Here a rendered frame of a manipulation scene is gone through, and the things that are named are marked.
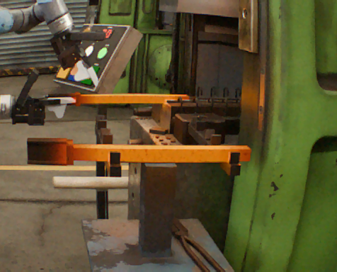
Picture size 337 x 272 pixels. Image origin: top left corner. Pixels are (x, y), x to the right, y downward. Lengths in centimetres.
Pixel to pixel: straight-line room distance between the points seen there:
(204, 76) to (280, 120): 66
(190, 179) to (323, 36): 56
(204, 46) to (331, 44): 63
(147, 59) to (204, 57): 461
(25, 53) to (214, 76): 776
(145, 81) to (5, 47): 378
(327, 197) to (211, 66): 69
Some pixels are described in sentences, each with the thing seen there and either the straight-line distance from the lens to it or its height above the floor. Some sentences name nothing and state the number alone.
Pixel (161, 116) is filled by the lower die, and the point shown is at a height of 94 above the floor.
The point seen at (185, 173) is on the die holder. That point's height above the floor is 85.
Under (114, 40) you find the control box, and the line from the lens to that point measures 205.
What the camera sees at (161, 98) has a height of 100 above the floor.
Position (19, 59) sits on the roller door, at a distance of 952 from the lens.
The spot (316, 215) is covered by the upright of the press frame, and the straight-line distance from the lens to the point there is 149.
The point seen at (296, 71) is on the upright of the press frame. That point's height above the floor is 116.
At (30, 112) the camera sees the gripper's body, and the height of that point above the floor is 97.
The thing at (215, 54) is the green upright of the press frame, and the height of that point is 112.
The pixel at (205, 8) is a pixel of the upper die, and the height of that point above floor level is 129.
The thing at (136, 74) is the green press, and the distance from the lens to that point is 646.
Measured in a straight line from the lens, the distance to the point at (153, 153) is 99.
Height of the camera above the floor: 130
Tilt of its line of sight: 14 degrees down
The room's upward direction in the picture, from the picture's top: 3 degrees clockwise
